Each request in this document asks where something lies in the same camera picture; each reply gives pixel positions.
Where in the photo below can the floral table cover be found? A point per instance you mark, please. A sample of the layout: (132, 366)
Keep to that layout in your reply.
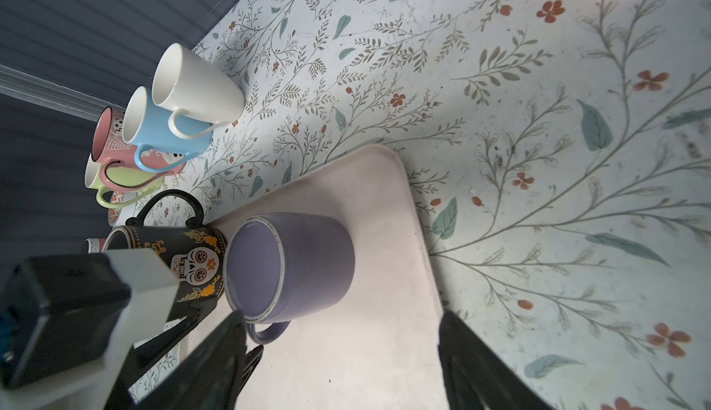
(558, 152)

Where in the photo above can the white mug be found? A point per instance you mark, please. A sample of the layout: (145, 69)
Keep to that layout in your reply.
(188, 86)

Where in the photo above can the light green mug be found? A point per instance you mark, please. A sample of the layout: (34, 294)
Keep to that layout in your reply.
(119, 180)

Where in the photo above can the black mug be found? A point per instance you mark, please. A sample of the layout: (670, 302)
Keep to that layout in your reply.
(194, 252)

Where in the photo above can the small magenta cup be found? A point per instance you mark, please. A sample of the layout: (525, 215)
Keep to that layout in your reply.
(93, 245)

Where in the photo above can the beige drying mat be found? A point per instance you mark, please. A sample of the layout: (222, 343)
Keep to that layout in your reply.
(377, 348)

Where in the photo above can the light blue mug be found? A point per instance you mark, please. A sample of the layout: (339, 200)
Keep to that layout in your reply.
(158, 149)

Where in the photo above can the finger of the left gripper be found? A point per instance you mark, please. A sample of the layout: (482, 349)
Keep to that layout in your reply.
(140, 360)
(251, 361)

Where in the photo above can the purple mug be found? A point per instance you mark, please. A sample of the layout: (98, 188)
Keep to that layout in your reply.
(283, 266)

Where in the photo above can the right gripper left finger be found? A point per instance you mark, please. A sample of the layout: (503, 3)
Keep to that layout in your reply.
(211, 377)

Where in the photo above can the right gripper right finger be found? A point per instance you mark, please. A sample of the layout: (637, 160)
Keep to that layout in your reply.
(474, 376)

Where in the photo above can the pink patterned mug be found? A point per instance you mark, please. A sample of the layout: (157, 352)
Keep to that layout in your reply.
(109, 148)

